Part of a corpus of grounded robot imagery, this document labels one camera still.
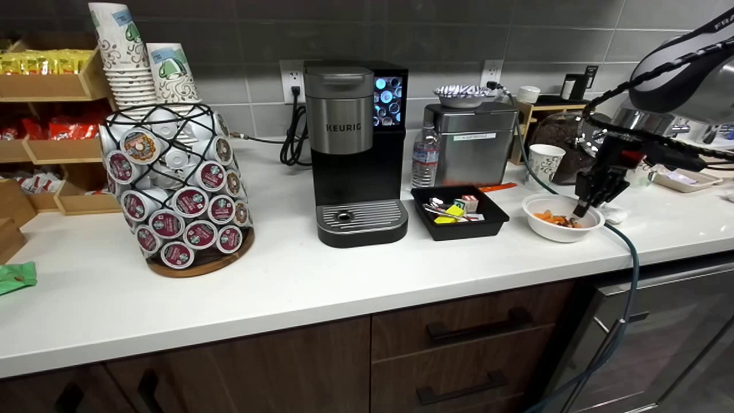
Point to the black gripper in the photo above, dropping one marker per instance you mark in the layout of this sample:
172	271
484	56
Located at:
609	166

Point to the white bowl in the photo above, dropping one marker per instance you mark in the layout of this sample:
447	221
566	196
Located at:
552	233

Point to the black plastic box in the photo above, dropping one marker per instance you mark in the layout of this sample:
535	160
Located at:
497	221

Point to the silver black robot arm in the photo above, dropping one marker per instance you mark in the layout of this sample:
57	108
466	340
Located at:
688	77

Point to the crumpled white wrapper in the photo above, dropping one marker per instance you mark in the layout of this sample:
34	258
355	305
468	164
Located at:
616	217

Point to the carrots and mushrooms food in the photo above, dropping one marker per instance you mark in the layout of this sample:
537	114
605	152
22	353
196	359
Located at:
555	218

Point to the orange pen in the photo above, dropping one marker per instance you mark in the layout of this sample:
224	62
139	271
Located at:
500	186

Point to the beige clamshell takeout container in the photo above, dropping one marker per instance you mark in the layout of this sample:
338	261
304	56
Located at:
688	179

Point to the wooden countertop organizer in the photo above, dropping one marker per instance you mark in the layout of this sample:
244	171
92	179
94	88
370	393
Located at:
559	105

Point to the black sign stand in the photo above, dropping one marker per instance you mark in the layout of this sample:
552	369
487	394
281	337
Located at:
577	82

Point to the small white cup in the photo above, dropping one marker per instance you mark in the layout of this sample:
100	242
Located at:
528	95

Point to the silver countertop appliance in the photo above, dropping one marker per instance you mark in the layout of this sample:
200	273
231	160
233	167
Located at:
473	152

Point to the yellow packet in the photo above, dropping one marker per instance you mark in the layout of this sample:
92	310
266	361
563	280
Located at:
450	213

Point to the stainless dishwasher front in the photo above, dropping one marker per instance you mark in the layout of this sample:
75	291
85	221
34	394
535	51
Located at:
674	329

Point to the patterned paper plate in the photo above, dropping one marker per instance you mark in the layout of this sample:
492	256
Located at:
466	95

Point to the clear water bottle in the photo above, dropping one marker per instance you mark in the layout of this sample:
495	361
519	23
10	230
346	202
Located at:
426	160

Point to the shallow wooden drawer front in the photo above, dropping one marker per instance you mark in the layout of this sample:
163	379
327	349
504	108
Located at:
398	322

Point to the black silver coffee maker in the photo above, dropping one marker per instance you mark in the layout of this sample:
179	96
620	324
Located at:
357	175

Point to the deep wooden drawer front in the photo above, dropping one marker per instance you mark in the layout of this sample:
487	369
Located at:
398	382

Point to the wide wooden cabinet door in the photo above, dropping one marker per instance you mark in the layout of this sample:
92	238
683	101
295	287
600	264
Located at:
266	375

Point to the short paper cup stack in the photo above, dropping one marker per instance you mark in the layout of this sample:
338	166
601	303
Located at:
172	72

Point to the tan lid coffee pod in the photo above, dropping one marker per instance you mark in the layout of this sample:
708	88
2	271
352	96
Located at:
140	144

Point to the tall paper cup stack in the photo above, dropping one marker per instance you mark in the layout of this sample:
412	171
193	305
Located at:
127	69

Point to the red snack packets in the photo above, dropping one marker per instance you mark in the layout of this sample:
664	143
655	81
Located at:
70	127

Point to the white snack packets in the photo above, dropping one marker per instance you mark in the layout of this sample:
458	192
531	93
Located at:
42	181

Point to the wooden snack shelf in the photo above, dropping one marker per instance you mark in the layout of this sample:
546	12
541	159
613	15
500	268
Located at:
46	85

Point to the yellow snack packets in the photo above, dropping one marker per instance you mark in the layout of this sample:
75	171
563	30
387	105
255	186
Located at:
46	61

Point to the green packet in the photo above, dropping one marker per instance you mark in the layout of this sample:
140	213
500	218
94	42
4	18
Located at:
15	277

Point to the narrow wooden cabinet door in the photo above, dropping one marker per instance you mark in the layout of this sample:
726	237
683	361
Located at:
31	393

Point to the white wall outlet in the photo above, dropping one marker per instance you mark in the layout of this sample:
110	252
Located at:
492	69
293	77

